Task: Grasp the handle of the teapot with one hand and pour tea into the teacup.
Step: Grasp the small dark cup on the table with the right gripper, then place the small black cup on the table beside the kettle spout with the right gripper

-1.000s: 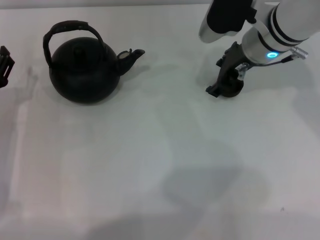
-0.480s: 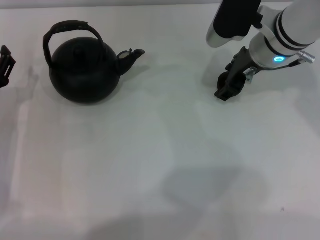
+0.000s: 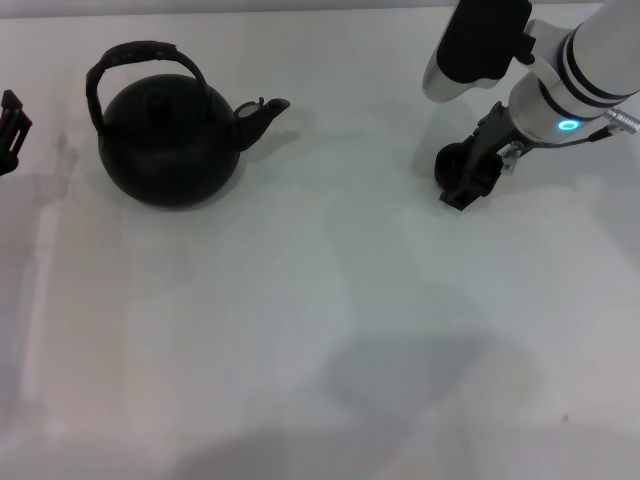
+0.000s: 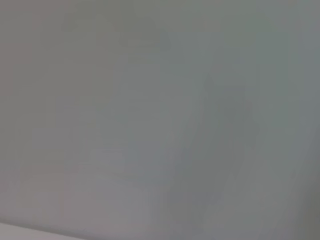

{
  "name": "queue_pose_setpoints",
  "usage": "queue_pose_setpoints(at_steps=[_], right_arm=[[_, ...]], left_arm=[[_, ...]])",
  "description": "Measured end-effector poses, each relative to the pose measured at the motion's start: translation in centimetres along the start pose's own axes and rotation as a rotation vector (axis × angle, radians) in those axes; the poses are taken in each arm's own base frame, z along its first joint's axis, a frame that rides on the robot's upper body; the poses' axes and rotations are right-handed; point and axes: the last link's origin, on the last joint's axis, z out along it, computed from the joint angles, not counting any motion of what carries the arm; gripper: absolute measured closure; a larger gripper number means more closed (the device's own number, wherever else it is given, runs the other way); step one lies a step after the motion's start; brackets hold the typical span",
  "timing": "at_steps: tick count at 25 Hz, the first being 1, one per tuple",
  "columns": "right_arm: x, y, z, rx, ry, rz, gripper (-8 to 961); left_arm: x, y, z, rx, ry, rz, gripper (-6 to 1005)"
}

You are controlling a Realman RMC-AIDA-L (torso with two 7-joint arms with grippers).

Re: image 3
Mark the small dark teacup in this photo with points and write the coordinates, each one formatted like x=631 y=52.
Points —
x=450 y=165

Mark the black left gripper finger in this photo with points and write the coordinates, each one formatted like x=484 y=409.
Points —
x=15 y=135

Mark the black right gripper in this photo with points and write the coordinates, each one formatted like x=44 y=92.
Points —
x=495 y=130

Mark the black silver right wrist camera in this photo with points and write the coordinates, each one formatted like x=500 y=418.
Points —
x=475 y=45

